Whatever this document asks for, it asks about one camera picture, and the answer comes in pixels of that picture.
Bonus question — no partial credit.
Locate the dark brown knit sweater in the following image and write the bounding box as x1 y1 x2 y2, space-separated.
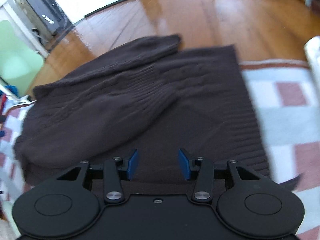
14 35 271 194

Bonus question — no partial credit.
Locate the checkered plaid blanket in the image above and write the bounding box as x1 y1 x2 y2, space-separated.
0 58 320 240

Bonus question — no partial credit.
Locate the green panel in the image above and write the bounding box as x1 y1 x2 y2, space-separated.
0 20 44 95

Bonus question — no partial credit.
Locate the white cloth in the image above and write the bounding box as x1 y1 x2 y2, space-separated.
304 36 320 87

